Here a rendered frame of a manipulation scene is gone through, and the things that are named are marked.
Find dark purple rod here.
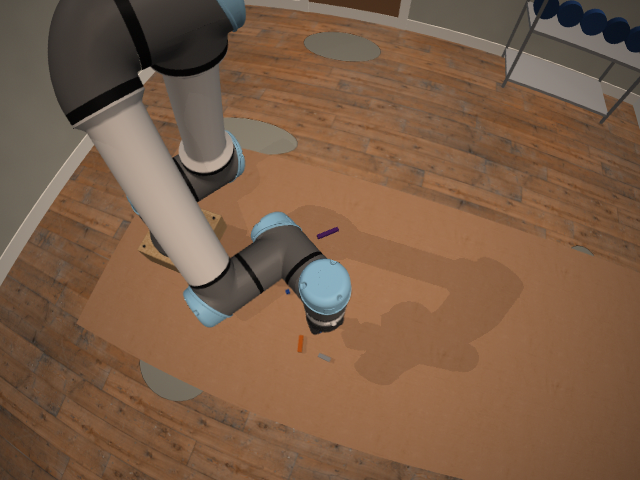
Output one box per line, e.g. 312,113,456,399
317,227,339,240

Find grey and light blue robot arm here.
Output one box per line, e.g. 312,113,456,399
48,0,351,328

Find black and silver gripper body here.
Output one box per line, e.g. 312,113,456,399
306,312,344,335

